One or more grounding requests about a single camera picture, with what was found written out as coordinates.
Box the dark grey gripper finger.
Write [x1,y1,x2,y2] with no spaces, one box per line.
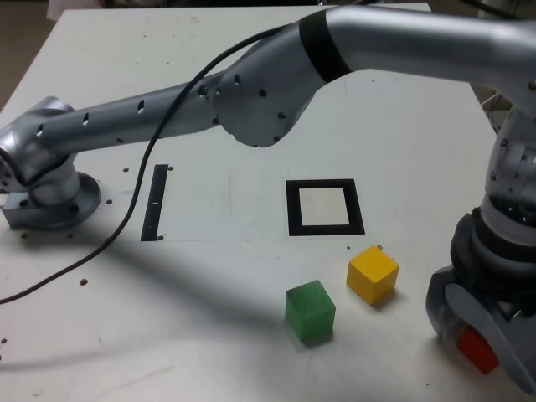
[425,265,462,349]

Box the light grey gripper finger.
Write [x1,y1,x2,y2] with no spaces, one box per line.
[444,282,536,394]

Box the red cube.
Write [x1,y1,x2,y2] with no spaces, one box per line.
[456,327,501,376]

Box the yellow cube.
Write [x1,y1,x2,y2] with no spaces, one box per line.
[346,245,400,309]

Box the green cube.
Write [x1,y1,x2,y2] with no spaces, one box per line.
[285,279,338,348]

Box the black tape square outline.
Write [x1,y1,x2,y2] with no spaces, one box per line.
[285,178,366,238]

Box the black tape strip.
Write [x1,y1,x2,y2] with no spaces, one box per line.
[140,163,169,243]

